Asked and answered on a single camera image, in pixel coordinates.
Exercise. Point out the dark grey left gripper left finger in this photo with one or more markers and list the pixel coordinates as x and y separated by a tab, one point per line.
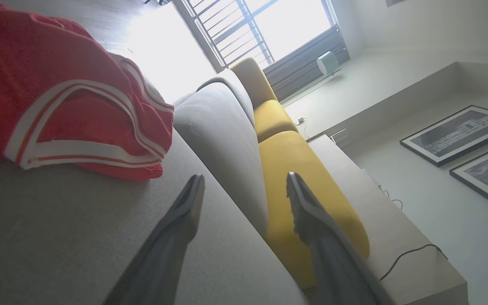
172	237

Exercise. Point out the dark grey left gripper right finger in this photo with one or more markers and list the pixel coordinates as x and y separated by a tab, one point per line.
333	262

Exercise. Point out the red shorts with white stripes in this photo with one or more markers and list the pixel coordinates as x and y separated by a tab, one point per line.
36	63

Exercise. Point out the beige console table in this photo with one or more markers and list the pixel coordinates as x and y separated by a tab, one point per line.
375	220

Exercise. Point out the large yellow back cushion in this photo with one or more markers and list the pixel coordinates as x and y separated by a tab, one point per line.
278	190

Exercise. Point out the grey sofa seat cushion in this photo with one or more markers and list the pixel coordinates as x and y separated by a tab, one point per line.
218	148
235	91

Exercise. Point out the large grey sofa seat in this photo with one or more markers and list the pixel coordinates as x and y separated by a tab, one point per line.
57	237

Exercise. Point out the grey pleated curtain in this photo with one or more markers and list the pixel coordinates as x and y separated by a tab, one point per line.
303	67

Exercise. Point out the white cylindrical device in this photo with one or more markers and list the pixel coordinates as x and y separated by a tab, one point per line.
328	62

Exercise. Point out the metal balcony railing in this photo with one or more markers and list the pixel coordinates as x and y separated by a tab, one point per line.
252	26

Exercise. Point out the black wheeled vehicle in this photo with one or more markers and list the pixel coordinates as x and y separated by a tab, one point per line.
163	2

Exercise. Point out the white wall plug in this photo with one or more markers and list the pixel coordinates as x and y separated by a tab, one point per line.
301	121

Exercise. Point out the dark window frame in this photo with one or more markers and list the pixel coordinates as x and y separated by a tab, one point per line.
201	36

